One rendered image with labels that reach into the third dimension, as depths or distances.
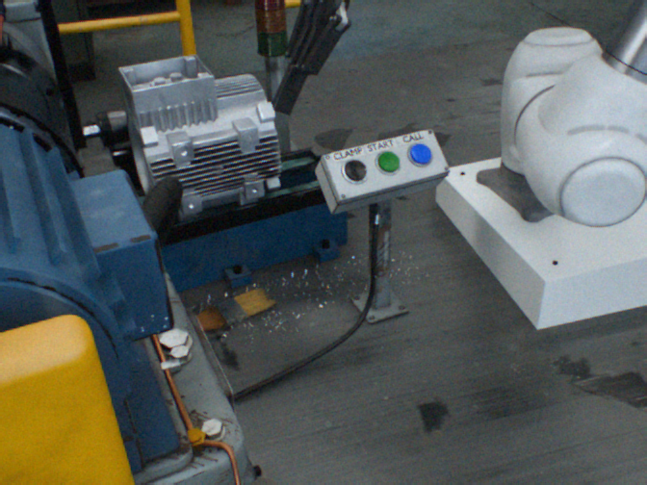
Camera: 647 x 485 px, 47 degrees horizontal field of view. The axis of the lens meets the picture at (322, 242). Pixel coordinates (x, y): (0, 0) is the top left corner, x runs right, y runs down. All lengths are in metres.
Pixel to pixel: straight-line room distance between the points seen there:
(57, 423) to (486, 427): 0.74
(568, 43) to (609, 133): 0.24
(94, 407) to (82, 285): 0.09
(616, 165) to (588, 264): 0.21
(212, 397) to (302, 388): 0.51
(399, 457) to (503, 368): 0.22
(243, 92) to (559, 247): 0.54
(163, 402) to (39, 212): 0.17
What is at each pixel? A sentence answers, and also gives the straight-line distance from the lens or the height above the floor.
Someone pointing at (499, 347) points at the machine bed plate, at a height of 0.80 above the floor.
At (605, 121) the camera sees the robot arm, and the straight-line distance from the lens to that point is 1.00.
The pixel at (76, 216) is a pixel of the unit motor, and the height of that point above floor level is 1.32.
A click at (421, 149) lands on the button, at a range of 1.02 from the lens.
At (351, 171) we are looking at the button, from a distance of 0.98.
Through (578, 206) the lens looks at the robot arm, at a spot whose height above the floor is 1.04.
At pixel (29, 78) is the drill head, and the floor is 1.10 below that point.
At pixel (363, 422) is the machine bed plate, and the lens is 1.00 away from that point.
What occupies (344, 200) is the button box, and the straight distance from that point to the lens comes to 0.97.
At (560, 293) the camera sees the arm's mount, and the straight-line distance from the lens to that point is 1.13.
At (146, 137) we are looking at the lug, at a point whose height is 1.08.
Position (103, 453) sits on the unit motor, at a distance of 0.35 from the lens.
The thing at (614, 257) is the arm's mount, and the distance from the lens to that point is 1.17.
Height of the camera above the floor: 1.55
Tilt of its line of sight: 35 degrees down
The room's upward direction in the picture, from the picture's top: 2 degrees counter-clockwise
